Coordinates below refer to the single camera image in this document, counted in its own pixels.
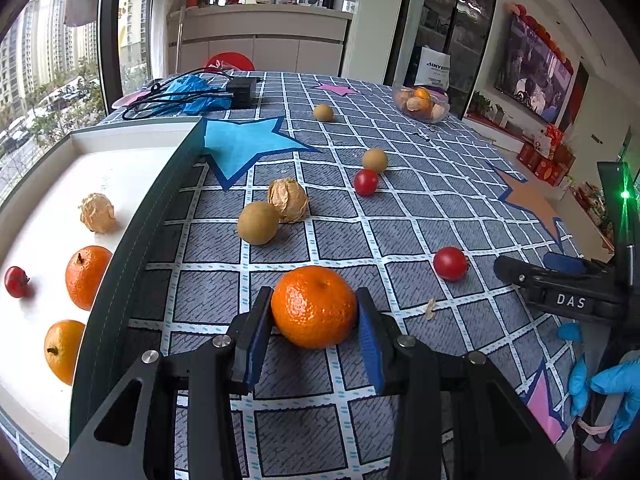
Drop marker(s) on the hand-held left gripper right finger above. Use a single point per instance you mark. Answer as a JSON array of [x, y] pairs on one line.
[[372, 347]]

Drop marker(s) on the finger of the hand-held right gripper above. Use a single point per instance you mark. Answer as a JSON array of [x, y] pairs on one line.
[[520, 277], [565, 263]]

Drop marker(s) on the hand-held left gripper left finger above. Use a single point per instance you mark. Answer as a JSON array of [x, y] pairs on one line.
[[252, 345]]

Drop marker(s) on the red cherry tomato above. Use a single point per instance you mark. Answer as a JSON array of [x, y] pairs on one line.
[[16, 281], [366, 181], [450, 263]]

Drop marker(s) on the large orange mandarin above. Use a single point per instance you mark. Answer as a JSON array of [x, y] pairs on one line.
[[314, 305]]

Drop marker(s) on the clear glass bowl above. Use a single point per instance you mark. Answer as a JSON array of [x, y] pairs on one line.
[[437, 112]]

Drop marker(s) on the white tray with green rim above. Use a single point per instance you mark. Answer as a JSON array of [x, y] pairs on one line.
[[45, 180]]

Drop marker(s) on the person's right hand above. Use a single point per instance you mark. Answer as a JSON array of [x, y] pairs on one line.
[[625, 385]]

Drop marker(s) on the dry husk scrap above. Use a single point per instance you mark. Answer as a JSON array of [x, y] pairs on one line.
[[430, 308]]

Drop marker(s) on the red gift box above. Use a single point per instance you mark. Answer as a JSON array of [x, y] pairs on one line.
[[550, 172], [531, 156]]

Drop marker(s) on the grey checked star tablecloth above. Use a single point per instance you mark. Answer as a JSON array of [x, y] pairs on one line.
[[350, 240]]

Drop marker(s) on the red and white gift bag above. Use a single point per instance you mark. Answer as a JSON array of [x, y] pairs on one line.
[[552, 137]]

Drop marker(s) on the white television console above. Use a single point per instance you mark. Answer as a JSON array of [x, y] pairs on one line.
[[500, 130]]

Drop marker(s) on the potted green plant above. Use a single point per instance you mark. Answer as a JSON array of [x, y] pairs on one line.
[[482, 105]]

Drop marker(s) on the small mandarin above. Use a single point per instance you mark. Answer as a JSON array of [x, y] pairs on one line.
[[422, 94]]

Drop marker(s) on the white shopping bag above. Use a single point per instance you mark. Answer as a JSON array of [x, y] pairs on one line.
[[435, 67]]

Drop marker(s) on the small brown longan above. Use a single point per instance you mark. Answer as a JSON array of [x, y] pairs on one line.
[[323, 112]]

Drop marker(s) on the black power adapter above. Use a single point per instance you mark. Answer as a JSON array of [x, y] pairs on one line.
[[243, 91]]

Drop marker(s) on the pink plastic basin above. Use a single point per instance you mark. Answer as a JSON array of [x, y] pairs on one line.
[[129, 99]]

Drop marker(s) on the black glass display cabinet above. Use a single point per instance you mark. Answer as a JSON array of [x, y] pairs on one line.
[[450, 10]]

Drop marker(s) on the white counter cabinet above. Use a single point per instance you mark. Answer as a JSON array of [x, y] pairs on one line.
[[260, 35]]

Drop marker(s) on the wall television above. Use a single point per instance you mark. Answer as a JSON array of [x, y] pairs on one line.
[[537, 77]]

